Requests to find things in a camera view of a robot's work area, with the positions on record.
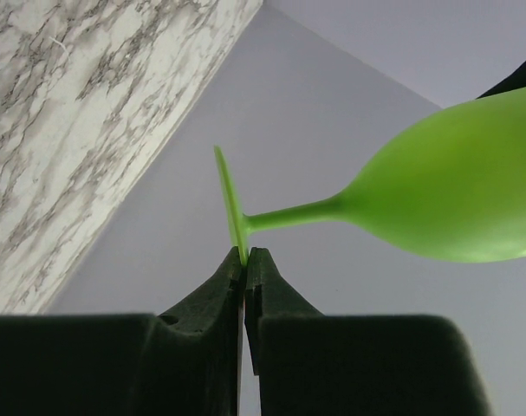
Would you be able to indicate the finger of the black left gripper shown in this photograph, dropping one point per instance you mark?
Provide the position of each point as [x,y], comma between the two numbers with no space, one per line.
[516,80]

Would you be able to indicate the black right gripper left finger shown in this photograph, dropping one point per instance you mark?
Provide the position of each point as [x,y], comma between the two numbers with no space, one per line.
[185,361]

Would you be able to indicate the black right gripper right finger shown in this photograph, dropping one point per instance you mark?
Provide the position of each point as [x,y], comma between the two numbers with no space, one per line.
[309,363]

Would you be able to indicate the green plastic wine glass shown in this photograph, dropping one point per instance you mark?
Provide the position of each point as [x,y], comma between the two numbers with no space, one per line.
[450,187]

